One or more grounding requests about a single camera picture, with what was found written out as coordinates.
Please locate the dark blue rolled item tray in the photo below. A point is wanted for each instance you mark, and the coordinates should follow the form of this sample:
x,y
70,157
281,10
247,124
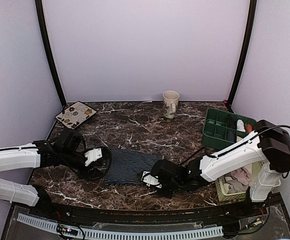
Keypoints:
x,y
230,136

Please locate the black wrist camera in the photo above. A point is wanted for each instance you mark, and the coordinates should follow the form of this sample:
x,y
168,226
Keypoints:
x,y
164,170
70,139

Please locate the grey cloth in basket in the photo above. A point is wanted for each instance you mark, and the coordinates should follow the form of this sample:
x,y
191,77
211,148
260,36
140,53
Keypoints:
x,y
234,186

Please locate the grey slotted cable duct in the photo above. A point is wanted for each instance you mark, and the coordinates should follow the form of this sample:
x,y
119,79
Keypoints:
x,y
109,231

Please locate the white rolled sock in tray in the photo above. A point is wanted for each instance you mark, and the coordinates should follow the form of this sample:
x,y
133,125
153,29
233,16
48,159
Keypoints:
x,y
240,126

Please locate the pink cloth in basket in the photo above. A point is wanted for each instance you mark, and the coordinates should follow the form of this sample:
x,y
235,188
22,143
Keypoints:
x,y
241,175

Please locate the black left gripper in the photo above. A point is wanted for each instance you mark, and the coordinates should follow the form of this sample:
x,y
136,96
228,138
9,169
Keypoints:
x,y
88,174

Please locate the cream ceramic mug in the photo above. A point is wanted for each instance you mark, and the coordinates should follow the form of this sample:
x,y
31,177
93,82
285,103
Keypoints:
x,y
170,103

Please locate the right black frame post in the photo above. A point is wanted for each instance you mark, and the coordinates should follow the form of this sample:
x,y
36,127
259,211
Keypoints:
x,y
243,53

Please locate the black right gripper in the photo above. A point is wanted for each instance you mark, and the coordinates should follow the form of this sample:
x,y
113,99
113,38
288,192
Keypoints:
x,y
165,194

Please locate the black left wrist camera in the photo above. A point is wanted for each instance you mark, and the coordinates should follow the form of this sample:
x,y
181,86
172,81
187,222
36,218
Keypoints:
x,y
70,139

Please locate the orange rolled item in tray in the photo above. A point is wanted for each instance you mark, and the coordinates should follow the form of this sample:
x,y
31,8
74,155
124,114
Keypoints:
x,y
249,128

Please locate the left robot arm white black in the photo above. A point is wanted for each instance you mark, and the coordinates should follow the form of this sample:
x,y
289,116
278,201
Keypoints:
x,y
24,157

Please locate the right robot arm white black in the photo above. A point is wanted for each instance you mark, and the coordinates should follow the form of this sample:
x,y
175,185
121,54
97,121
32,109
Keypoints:
x,y
267,143

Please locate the dark green divided organizer tray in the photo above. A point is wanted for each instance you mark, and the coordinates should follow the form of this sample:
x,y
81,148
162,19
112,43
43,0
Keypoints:
x,y
217,123

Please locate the black frame post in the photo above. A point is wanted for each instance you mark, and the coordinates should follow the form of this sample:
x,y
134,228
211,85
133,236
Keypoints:
x,y
48,51
243,53

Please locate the left black frame post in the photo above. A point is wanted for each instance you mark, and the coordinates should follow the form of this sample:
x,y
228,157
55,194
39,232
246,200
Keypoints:
x,y
48,51

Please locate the floral square ceramic plate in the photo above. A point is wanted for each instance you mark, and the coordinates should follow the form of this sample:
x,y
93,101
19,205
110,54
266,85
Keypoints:
x,y
73,116

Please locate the navy striped boxer underwear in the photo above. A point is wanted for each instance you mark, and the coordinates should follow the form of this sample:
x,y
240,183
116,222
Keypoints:
x,y
127,167

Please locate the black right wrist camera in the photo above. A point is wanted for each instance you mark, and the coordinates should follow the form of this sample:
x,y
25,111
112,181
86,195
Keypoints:
x,y
164,170

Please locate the light green perforated basket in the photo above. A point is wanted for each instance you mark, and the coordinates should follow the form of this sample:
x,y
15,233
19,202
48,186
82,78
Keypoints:
x,y
254,168

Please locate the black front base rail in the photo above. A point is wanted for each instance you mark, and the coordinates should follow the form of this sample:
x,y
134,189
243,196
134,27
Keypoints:
x,y
150,208

